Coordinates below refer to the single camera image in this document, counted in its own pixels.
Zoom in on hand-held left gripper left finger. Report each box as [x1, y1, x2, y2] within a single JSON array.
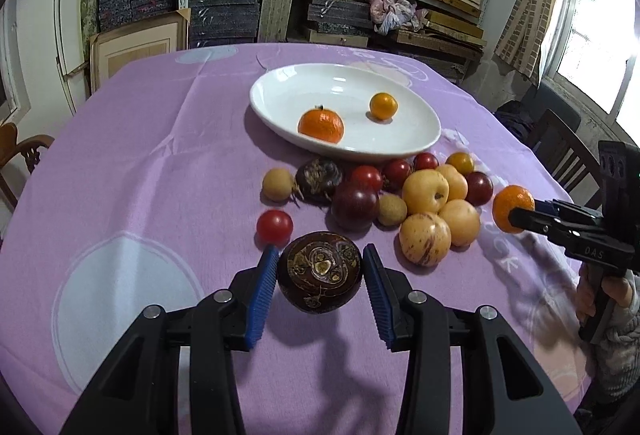
[[60, 244, 282, 435]]

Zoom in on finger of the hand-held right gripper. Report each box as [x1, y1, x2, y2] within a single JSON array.
[[532, 199, 603, 225], [509, 206, 608, 243]]

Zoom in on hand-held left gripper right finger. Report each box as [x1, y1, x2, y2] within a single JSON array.
[[362, 243, 583, 435]]

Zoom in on dark round mangosteen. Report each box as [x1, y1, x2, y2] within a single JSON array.
[[276, 231, 363, 314]]

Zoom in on yellow plum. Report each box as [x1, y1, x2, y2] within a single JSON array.
[[435, 164, 469, 202], [401, 169, 450, 215], [437, 198, 482, 247]]

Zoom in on red cherry tomato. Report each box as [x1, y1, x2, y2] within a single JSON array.
[[256, 210, 294, 247], [412, 152, 440, 172], [381, 158, 413, 192], [349, 165, 384, 193]]

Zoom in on white oval plate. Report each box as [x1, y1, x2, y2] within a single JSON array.
[[249, 63, 442, 162]]

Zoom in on person's right forearm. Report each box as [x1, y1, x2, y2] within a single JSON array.
[[592, 287, 640, 411]]

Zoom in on person's right hand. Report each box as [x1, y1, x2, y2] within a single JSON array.
[[575, 265, 640, 323]]

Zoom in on dark slatted wooden chair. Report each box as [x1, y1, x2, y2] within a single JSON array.
[[527, 109, 603, 211]]

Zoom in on striped yellow pepino melon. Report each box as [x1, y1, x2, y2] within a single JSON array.
[[398, 212, 452, 267]]

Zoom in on dark bag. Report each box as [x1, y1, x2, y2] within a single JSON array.
[[495, 85, 581, 151]]

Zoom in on bright daylight window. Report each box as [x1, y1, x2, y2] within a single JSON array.
[[542, 0, 640, 141]]

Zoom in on purple tablecloth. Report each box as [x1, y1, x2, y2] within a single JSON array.
[[0, 42, 626, 435]]

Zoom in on large mandarin orange with stem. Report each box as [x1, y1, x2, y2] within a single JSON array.
[[297, 105, 346, 145]]

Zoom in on small round kumquat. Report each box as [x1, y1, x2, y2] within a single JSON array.
[[369, 92, 399, 121]]

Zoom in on pink cloth bundle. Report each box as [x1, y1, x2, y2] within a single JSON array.
[[367, 0, 428, 36]]

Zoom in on stack of dark ribboned boxes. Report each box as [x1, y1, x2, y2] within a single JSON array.
[[306, 0, 373, 36]]

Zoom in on brown wooden chair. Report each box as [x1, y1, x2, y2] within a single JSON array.
[[0, 122, 55, 216]]

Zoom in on stack of dark flat boxes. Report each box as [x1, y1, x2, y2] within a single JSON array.
[[189, 0, 261, 48]]

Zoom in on upright tan woven boxes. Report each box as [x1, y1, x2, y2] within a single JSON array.
[[259, 0, 296, 43]]

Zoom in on white door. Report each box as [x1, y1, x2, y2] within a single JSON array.
[[52, 0, 101, 116]]

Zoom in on large beige picture frame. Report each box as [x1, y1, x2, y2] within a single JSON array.
[[90, 8, 192, 91]]

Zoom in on white framed wall window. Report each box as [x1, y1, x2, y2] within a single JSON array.
[[0, 0, 31, 126]]

